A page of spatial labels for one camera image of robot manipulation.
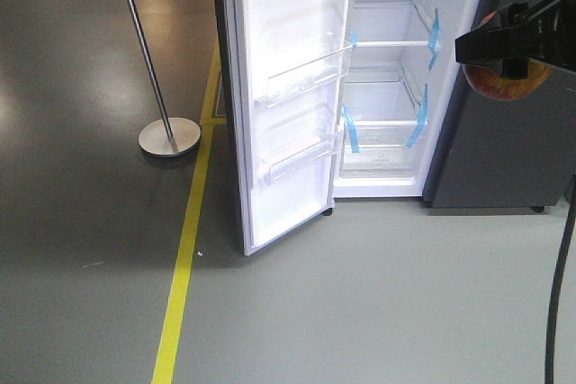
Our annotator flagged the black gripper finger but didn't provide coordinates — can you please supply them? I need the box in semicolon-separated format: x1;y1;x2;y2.
454;3;531;81

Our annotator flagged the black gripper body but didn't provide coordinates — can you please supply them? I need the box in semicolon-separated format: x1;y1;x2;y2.
526;0;575;73

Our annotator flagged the red yellow apple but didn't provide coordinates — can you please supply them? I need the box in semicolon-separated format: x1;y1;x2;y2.
463;10;554;102

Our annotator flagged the white fridge door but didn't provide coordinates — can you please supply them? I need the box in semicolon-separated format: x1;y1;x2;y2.
214;0;353;255

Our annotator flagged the grey fridge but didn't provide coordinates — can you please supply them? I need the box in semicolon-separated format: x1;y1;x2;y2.
333;0;575;210

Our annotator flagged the grey floor sign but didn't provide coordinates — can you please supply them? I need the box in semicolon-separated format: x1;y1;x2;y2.
213;73;227;118

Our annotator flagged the silver floor stand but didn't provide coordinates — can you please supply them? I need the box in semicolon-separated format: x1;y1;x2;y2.
126;0;202;158

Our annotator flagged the black hanging cable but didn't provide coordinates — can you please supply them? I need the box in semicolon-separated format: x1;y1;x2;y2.
544;176;576;384

